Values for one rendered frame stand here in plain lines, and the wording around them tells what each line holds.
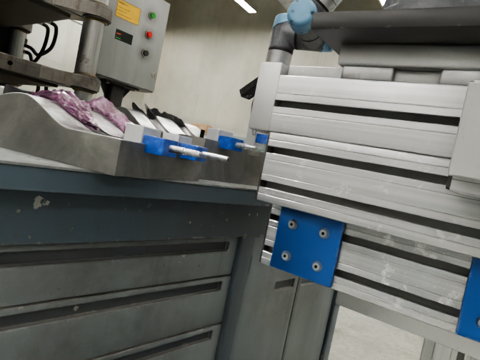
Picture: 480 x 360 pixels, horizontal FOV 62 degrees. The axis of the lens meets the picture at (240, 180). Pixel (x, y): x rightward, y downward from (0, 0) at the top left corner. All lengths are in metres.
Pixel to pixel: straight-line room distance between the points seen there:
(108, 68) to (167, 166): 1.07
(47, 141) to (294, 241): 0.42
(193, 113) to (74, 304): 8.48
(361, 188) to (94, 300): 0.53
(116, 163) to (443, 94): 0.43
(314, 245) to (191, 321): 0.53
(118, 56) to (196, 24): 8.04
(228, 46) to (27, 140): 8.41
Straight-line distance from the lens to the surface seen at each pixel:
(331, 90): 0.50
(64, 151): 0.68
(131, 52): 1.81
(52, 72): 1.55
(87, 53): 1.57
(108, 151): 0.63
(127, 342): 0.89
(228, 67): 8.91
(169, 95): 9.69
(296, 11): 1.10
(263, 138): 1.20
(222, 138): 0.91
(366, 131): 0.48
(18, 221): 0.67
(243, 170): 0.99
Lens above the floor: 0.86
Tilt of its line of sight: 3 degrees down
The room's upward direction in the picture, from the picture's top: 11 degrees clockwise
